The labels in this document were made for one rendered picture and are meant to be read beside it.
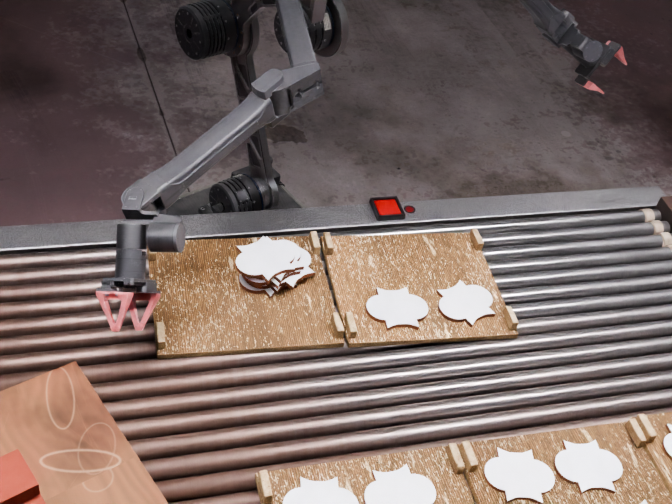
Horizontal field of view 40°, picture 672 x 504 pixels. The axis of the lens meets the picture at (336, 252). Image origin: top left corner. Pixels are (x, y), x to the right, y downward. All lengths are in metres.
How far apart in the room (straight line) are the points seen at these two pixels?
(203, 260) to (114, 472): 0.67
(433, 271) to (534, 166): 2.16
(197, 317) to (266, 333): 0.16
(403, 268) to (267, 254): 0.35
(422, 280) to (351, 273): 0.17
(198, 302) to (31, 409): 0.49
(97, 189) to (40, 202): 0.23
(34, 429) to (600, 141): 3.49
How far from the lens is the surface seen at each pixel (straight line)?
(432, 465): 1.89
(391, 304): 2.13
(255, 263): 2.07
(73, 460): 1.70
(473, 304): 2.19
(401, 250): 2.28
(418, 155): 4.21
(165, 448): 1.86
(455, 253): 2.32
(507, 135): 4.51
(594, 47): 2.51
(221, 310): 2.06
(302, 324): 2.06
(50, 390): 1.80
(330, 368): 2.02
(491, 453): 1.94
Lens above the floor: 2.46
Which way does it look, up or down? 43 degrees down
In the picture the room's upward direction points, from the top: 12 degrees clockwise
